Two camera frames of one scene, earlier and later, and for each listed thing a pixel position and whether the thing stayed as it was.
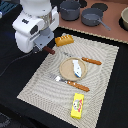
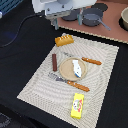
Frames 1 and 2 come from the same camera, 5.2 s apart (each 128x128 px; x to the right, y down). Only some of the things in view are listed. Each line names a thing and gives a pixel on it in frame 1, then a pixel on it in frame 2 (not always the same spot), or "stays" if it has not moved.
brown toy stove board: [111, 16] stays
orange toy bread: [63, 40] stays
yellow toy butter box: [77, 106] stays
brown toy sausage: [49, 50] → [54, 62]
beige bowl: [124, 17] stays
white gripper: [31, 31] → [55, 8]
